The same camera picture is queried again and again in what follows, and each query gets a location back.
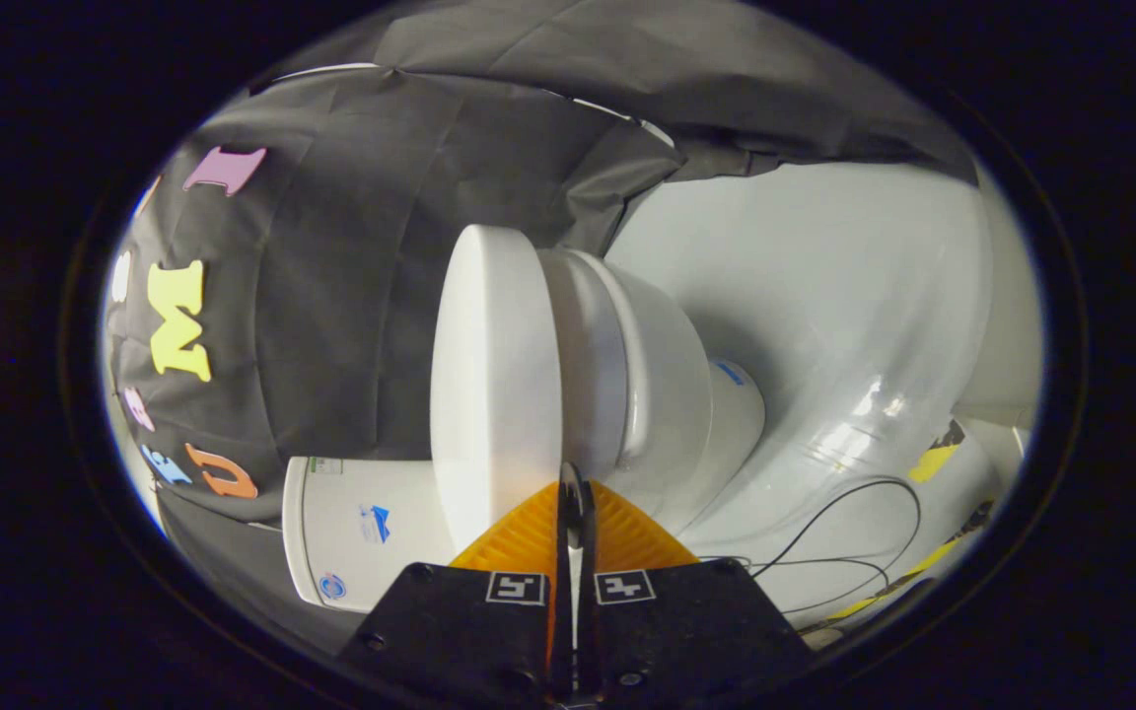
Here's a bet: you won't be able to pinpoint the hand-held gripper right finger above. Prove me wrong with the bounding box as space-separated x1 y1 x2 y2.
576 463 816 707

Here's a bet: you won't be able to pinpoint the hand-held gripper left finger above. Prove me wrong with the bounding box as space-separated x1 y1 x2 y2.
336 463 574 707

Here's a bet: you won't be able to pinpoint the white toilet lid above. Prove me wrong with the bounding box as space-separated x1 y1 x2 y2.
430 225 566 553

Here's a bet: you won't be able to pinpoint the white toilet with tank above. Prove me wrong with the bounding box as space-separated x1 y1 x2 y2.
282 251 767 612

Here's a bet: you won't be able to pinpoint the white toilet seat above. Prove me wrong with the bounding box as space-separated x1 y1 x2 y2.
536 247 650 476

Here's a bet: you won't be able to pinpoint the yellow floor tape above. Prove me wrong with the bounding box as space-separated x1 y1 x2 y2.
827 501 995 622
908 419 966 484

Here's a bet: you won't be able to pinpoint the black backdrop cloth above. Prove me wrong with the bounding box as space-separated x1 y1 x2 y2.
105 0 979 632

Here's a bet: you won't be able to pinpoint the black floor cables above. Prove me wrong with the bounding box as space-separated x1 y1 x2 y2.
726 477 924 620

